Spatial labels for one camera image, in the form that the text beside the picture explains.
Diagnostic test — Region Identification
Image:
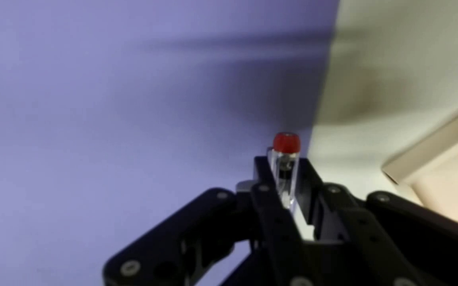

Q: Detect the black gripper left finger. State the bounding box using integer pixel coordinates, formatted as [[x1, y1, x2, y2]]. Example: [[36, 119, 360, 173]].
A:
[[102, 154, 303, 286]]

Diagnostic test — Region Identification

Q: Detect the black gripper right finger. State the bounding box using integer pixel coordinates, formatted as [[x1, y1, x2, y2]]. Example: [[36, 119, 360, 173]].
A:
[[295, 155, 458, 286]]

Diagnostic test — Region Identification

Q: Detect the clear pen with red cap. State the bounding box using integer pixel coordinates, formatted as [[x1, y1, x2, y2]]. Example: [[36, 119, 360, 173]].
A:
[[268, 130, 304, 212]]

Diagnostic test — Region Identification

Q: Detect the light wooden compartment box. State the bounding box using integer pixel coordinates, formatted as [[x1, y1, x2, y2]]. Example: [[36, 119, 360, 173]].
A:
[[381, 93, 458, 235]]

